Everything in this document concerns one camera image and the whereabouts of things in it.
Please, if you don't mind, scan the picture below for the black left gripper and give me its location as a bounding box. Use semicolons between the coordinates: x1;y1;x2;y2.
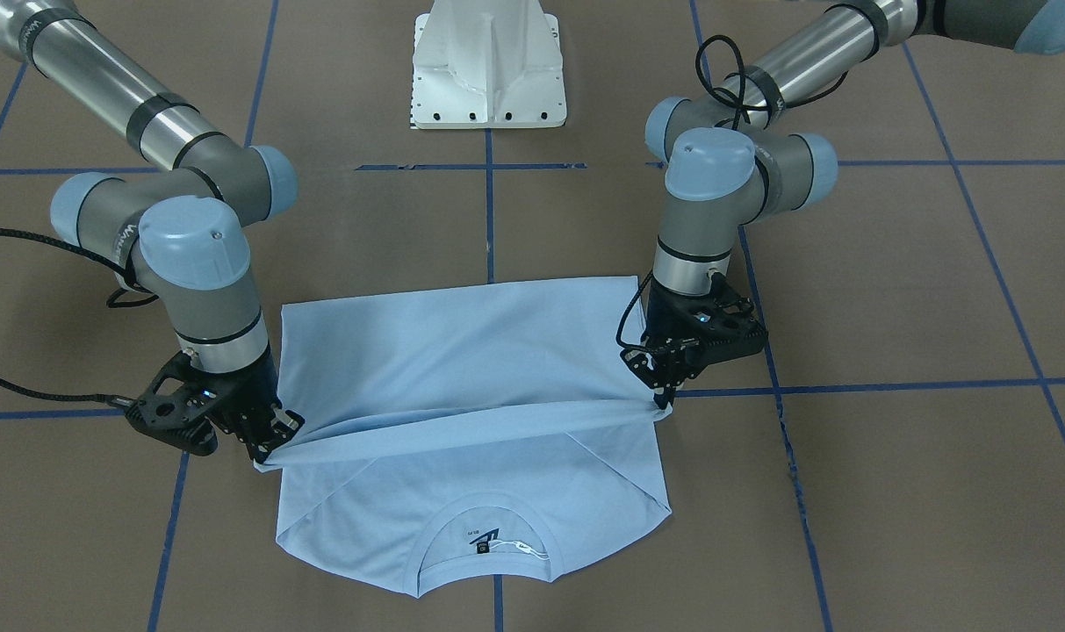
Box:
620;275;769;411

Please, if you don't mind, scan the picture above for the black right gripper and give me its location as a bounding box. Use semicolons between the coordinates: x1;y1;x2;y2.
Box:
126;349;305;464

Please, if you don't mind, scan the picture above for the light blue t-shirt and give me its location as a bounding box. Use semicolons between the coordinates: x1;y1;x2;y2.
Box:
262;276;670;597

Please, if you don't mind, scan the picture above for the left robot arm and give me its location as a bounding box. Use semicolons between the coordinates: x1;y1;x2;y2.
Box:
621;1;1065;409

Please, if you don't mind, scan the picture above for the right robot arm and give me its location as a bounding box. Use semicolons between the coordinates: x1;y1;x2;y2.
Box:
0;1;304;463

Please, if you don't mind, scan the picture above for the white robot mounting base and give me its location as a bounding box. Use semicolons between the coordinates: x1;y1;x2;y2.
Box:
409;1;568;131

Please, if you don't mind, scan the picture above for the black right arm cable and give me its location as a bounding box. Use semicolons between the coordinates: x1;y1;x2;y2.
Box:
0;226;160;415

